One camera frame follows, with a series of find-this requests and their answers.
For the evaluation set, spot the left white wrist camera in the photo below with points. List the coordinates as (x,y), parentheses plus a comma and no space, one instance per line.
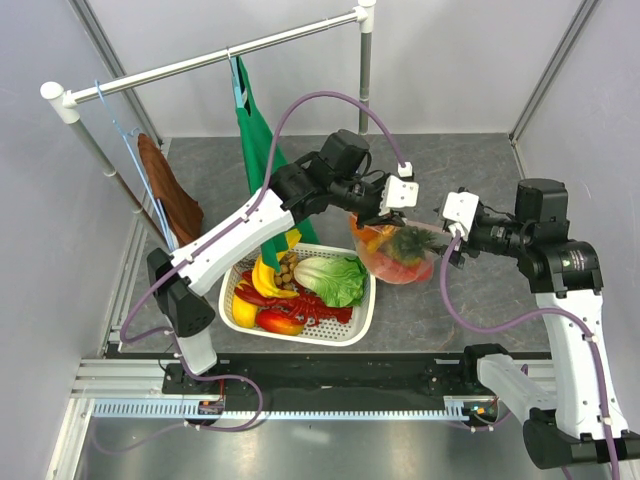
(400,191)

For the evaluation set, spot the red yellow toy mango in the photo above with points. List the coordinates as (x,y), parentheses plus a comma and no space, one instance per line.
(277,322)

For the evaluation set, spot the white slotted cable duct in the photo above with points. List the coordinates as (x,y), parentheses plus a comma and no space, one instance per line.
(193,409)

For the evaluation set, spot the orange toy pumpkin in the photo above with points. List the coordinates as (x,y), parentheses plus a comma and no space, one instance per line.
(373,237)

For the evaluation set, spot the brown cloth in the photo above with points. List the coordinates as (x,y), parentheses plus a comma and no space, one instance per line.
(183,213)

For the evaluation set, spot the white perforated plastic basket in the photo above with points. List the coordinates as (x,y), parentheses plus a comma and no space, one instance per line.
(330,332)

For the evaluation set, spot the toy watermelon slice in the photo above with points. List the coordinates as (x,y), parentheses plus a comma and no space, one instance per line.
(393,272)

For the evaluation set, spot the red toy lobster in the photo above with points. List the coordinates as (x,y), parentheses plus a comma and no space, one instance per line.
(305,305)

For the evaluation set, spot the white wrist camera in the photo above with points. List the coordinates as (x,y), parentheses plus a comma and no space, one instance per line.
(458,211)
(400,191)

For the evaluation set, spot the brown toy nut cluster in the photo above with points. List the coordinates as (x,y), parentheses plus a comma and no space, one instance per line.
(284,279)

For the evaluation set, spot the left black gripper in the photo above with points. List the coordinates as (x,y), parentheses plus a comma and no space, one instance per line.
(393,219)

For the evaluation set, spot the light blue wire hanger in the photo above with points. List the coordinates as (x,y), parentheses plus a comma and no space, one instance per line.
(127,136)

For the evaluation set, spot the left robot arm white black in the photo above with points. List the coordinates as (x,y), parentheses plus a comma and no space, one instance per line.
(332,176)

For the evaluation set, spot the green toy lettuce leaf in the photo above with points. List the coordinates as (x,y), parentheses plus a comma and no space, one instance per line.
(338,281)

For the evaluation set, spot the blue hanger with shirt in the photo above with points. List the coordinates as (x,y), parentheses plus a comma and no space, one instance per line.
(239,87)

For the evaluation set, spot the white clothes rack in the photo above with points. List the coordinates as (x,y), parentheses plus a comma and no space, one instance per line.
(173,62)

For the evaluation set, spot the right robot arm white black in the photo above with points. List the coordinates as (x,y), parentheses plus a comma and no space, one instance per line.
(582,423)

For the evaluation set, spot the yellow toy lemon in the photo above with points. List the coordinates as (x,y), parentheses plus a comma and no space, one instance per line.
(244,313)

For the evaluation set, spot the green shirt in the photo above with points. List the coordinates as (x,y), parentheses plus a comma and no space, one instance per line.
(256,138)

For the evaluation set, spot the clear pink zip top bag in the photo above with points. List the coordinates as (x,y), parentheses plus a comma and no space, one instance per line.
(432,256)

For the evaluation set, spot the yellow toy bananas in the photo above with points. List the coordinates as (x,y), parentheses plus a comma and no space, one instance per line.
(267,264)

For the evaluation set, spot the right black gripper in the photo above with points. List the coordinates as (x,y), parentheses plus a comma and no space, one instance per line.
(469,246)

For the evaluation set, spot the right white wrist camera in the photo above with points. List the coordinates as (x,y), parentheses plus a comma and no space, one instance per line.
(458,211)

